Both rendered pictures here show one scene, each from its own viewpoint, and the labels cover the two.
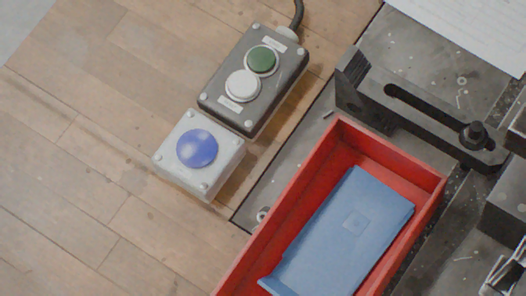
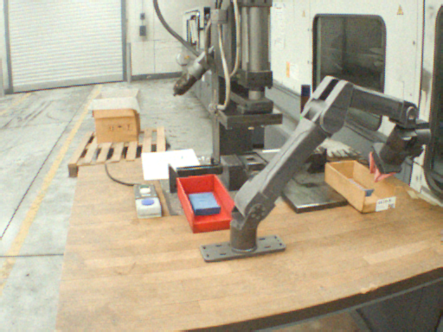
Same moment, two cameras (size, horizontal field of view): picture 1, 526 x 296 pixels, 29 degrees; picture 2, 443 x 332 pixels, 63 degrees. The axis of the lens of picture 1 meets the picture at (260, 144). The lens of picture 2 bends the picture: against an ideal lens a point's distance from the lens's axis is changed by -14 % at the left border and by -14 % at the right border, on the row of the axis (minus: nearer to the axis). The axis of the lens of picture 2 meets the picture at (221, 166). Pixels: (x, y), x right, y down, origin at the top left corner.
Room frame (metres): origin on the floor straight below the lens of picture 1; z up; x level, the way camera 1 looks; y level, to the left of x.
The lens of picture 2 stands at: (-0.34, 0.87, 1.43)
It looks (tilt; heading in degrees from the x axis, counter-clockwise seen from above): 20 degrees down; 300
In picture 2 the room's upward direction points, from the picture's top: 1 degrees counter-clockwise
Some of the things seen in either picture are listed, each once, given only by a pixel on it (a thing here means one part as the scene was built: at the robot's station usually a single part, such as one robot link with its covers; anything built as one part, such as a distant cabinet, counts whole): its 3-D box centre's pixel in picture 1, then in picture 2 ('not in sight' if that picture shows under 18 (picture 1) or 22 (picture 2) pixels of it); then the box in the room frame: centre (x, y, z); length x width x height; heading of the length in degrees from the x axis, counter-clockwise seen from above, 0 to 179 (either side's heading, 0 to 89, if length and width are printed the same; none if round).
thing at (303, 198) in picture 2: not in sight; (311, 195); (0.00, -0.25, 0.91); 0.17 x 0.16 x 0.02; 45
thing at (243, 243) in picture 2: not in sight; (243, 235); (0.05, 0.11, 0.94); 0.20 x 0.07 x 0.08; 45
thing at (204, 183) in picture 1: (200, 160); (148, 212); (0.38, 0.06, 0.90); 0.07 x 0.07 x 0.06; 45
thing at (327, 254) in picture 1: (337, 243); (203, 201); (0.26, -0.05, 0.92); 0.15 x 0.07 x 0.03; 131
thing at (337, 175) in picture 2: not in sight; (359, 186); (-0.13, -0.35, 0.93); 0.25 x 0.13 x 0.08; 135
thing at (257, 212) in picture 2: not in sight; (247, 210); (0.05, 0.10, 1.00); 0.09 x 0.06 x 0.06; 137
